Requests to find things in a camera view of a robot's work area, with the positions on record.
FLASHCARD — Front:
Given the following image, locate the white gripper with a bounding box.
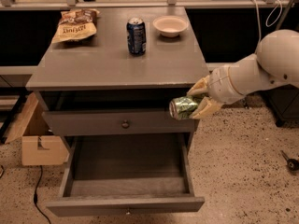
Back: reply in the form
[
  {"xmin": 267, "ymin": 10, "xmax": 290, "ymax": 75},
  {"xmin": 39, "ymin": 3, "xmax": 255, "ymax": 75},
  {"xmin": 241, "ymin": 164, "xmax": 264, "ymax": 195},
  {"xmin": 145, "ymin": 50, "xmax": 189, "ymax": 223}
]
[{"xmin": 187, "ymin": 65, "xmax": 244, "ymax": 119}]

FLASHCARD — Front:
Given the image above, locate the green soda can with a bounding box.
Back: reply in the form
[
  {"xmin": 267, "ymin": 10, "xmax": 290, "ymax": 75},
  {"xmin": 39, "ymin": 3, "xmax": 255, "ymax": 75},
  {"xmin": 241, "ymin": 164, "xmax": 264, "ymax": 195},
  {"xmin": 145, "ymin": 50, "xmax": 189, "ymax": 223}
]
[{"xmin": 169, "ymin": 95, "xmax": 204, "ymax": 120}]

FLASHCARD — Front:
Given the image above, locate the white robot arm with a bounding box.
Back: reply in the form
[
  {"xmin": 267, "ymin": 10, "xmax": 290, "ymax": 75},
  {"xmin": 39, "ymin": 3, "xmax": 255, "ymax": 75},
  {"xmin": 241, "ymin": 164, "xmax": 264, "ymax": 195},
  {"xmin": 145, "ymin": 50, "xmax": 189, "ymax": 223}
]
[{"xmin": 187, "ymin": 30, "xmax": 299, "ymax": 119}]

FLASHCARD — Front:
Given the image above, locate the closed grey top drawer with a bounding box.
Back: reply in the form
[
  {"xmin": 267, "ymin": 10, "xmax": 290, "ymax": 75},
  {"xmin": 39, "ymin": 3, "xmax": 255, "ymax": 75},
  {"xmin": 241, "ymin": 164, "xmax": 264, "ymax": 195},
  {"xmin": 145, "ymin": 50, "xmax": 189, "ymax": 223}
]
[{"xmin": 43, "ymin": 109, "xmax": 198, "ymax": 136}]

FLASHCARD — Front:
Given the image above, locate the blue soda can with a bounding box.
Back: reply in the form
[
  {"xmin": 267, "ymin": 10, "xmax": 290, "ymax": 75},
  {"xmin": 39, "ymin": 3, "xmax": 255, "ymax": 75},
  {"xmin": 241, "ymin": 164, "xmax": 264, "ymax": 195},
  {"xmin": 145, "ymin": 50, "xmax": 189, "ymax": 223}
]
[{"xmin": 126, "ymin": 18, "xmax": 147, "ymax": 55}]

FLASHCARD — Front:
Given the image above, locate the grey drawer cabinet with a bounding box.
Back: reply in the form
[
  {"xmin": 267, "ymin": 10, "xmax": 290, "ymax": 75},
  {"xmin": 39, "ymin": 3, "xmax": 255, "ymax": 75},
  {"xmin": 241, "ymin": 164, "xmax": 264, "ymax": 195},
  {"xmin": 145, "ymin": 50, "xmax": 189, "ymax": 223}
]
[{"xmin": 26, "ymin": 7, "xmax": 208, "ymax": 217}]

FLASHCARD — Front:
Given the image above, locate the open grey middle drawer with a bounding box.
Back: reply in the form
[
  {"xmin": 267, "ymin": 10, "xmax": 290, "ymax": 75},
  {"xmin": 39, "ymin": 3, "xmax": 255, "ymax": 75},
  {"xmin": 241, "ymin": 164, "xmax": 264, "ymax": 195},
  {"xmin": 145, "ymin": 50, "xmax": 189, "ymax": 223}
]
[{"xmin": 47, "ymin": 133, "xmax": 205, "ymax": 217}]

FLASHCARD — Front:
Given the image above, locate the white bowl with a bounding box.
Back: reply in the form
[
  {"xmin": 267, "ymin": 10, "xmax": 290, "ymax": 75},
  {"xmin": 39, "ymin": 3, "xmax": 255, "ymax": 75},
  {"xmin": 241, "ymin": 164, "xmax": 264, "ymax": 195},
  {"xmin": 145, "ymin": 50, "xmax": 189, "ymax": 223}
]
[{"xmin": 152, "ymin": 16, "xmax": 189, "ymax": 38}]

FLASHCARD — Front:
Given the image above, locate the black tool on floor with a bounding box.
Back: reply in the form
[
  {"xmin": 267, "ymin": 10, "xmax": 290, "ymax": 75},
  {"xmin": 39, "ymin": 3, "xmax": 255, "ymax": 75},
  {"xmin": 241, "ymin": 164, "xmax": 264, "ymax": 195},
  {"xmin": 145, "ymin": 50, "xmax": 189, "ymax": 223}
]
[{"xmin": 281, "ymin": 150, "xmax": 299, "ymax": 171}]

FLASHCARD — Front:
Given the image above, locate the brown chip bag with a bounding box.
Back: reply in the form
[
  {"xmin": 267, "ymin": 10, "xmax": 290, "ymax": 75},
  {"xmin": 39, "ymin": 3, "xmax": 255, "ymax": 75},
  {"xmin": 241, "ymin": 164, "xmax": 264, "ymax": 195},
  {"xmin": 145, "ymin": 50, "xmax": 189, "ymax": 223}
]
[{"xmin": 51, "ymin": 8, "xmax": 100, "ymax": 44}]

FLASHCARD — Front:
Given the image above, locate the cardboard box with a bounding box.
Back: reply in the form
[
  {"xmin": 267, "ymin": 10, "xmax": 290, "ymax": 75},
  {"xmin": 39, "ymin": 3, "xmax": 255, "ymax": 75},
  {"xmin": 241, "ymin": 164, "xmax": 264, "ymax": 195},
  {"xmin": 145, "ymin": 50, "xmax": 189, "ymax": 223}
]
[{"xmin": 6, "ymin": 93, "xmax": 69, "ymax": 166}]

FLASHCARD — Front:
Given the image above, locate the grey metal rail frame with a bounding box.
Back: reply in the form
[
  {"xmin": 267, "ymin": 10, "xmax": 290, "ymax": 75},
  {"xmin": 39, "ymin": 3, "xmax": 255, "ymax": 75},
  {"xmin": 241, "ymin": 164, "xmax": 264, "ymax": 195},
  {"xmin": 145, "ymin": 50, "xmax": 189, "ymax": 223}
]
[{"xmin": 1, "ymin": 0, "xmax": 270, "ymax": 90}]

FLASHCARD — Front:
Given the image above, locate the black floor cable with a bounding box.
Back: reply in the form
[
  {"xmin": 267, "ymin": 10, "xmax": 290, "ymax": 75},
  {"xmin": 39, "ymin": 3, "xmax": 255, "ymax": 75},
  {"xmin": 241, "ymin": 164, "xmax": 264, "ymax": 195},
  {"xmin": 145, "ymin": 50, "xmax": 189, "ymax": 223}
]
[{"xmin": 33, "ymin": 165, "xmax": 52, "ymax": 224}]

